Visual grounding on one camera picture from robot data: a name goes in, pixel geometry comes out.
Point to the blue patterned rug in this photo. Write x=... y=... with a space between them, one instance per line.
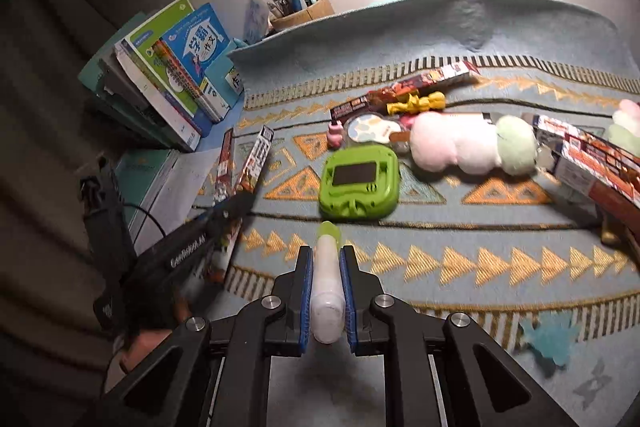
x=450 y=217

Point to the teal notebook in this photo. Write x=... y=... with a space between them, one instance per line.
x=145 y=172

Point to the green plastic case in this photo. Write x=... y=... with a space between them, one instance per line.
x=360 y=202

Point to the wooden pen holder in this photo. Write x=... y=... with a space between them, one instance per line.
x=310 y=14

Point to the person's left hand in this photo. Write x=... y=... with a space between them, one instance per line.
x=145 y=344

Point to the yellow toy figure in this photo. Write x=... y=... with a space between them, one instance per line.
x=425 y=103

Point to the row of books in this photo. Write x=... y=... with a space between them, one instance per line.
x=165 y=72

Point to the white tube with green cap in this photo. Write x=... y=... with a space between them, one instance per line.
x=325 y=287

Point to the pastel plush dango skewer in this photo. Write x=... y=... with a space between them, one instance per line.
x=450 y=142
x=625 y=122

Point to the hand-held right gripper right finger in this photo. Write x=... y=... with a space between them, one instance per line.
x=348 y=307

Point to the long printed card box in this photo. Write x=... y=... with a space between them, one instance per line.
x=580 y=142
x=255 y=167
x=224 y=167
x=610 y=194
x=415 y=87

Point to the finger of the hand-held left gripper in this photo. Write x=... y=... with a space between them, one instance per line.
x=225 y=213

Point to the pink pig toy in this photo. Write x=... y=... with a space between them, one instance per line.
x=335 y=137

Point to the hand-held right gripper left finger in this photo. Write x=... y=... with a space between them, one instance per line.
x=306 y=302

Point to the pale printed leaflet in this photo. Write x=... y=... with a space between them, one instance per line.
x=257 y=17

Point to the clear correction tape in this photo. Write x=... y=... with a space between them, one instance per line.
x=370 y=129

